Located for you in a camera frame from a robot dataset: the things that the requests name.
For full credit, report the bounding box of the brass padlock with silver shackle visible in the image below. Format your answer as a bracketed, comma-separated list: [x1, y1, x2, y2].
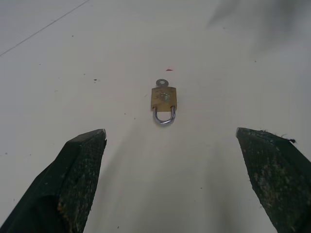
[151, 86, 178, 127]

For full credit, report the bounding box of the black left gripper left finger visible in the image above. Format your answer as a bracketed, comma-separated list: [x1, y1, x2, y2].
[0, 129, 107, 233]

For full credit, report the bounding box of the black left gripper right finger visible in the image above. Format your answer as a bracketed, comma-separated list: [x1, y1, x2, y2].
[235, 127, 311, 233]

